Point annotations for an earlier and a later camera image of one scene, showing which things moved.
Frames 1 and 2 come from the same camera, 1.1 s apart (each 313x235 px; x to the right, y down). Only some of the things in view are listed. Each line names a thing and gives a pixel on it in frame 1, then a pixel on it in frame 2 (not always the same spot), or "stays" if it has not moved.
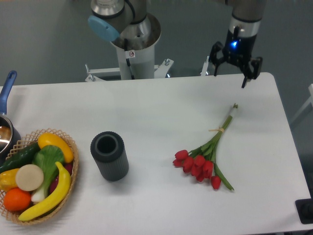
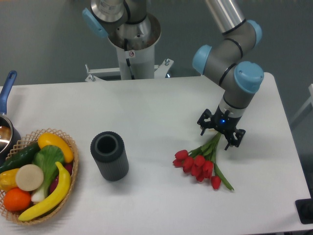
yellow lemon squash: x=46 y=139 stays
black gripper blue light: x=237 y=49 → x=223 y=123
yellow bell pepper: x=8 y=179 stays
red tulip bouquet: x=200 y=161 stays
